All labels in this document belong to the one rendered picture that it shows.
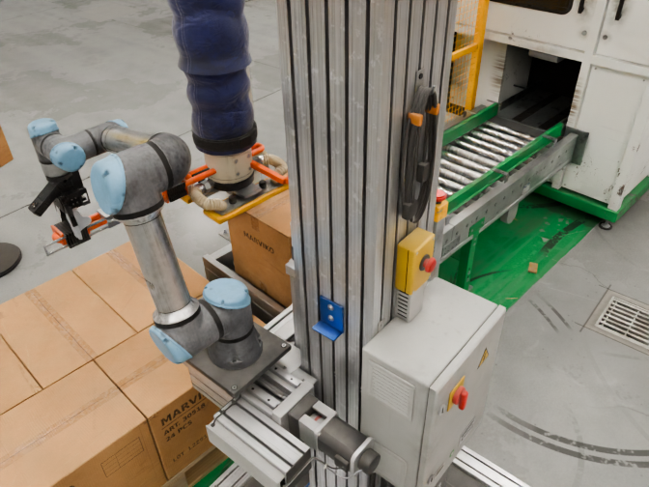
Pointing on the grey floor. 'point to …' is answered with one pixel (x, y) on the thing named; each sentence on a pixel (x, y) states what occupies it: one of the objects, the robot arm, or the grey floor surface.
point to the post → (438, 234)
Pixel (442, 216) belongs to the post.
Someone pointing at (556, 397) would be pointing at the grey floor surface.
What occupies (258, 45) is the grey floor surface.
